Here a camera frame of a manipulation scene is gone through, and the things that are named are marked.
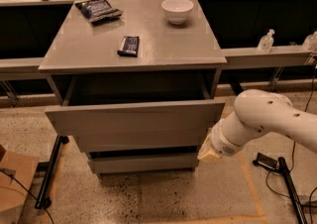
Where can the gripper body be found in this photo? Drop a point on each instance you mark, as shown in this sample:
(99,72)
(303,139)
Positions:
(222,144)

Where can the grey top drawer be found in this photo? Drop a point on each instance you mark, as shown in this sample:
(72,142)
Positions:
(136,110)

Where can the grey drawer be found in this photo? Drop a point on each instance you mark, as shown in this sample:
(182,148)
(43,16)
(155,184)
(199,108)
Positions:
(136,110)
(143,160)

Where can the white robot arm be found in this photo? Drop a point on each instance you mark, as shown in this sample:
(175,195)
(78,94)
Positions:
(256,113)

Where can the grey lower drawer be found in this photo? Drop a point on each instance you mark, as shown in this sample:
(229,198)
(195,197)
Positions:
(143,160)

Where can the grey drawer cabinet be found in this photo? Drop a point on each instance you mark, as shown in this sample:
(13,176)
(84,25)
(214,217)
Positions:
(136,93)

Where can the black floor stand bar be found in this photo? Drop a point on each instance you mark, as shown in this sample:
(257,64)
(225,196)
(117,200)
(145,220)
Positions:
(303,205)

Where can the clear sanitizer bottle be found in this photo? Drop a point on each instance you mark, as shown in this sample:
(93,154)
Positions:
(266,42)

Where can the black snack bar packet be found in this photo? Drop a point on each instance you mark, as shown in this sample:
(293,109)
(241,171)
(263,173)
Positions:
(129,46)

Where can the white bowl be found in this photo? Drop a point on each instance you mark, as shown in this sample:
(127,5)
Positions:
(177,11)

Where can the black left floor bar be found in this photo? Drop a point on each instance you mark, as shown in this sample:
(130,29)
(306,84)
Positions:
(43,201)

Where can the dark blue chip bag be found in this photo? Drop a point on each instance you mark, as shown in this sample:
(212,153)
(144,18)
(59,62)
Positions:
(96,10)

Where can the cardboard box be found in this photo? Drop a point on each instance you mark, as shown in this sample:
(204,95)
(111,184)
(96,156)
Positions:
(17,173)

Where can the grey metal rail shelf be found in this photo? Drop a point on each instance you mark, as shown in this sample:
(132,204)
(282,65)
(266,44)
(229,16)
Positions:
(264,56)

